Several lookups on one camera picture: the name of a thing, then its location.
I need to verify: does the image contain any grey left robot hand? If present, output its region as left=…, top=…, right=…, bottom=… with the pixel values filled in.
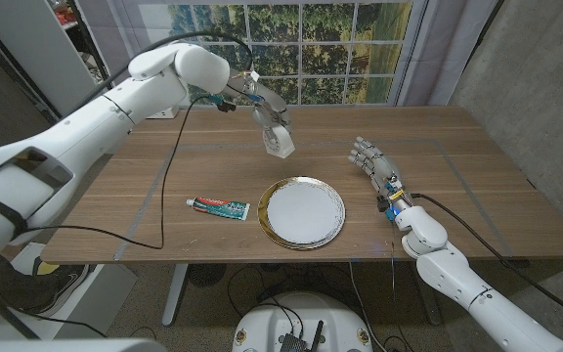
left=237, top=70, right=292, bottom=143

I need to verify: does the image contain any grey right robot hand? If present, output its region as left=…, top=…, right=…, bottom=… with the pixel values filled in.
left=348, top=136, right=415, bottom=217

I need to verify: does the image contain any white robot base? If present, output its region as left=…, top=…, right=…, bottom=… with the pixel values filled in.
left=231, top=291, right=374, bottom=352

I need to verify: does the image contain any gold rimmed paper plate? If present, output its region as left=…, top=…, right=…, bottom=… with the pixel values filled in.
left=257, top=176, right=347, bottom=251

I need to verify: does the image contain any toothpaste tube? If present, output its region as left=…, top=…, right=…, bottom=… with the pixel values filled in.
left=186, top=197, right=252, bottom=222

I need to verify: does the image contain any printed window backdrop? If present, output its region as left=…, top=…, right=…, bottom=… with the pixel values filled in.
left=78, top=0, right=500, bottom=108

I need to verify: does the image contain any white power strip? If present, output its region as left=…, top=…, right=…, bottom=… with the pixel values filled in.
left=145, top=106, right=181, bottom=120

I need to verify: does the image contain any dark table leg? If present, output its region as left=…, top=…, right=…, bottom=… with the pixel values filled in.
left=410, top=273, right=443, bottom=327

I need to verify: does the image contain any black shelf rack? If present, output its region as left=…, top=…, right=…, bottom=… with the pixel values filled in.
left=49, top=0, right=121, bottom=99

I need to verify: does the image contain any black electronics module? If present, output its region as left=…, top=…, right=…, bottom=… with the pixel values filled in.
left=279, top=320, right=325, bottom=352

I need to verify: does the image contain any white table leg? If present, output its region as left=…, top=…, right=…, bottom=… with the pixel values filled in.
left=161, top=263, right=190, bottom=328

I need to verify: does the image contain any white cabinet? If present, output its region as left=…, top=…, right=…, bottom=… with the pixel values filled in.
left=0, top=0, right=117, bottom=131

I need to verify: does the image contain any white box under table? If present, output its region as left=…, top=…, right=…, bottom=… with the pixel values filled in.
left=0, top=242, right=140, bottom=340

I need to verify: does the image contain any black sneaker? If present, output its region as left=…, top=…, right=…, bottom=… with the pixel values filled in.
left=30, top=256, right=91, bottom=315

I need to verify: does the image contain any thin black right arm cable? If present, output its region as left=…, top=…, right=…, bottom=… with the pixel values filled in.
left=389, top=219, right=399, bottom=299

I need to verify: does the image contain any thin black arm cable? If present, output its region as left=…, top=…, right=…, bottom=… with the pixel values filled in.
left=389, top=219, right=399, bottom=299
left=24, top=93, right=224, bottom=250

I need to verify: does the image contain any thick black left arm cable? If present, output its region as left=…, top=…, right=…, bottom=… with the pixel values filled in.
left=68, top=30, right=255, bottom=116

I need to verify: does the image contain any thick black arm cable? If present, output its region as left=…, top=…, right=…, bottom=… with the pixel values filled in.
left=411, top=192, right=563, bottom=328
left=68, top=30, right=255, bottom=116

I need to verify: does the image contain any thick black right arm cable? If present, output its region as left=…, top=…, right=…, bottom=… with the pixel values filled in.
left=411, top=192, right=563, bottom=328

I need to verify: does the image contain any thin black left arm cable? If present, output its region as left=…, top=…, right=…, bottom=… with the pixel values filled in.
left=24, top=93, right=224, bottom=250

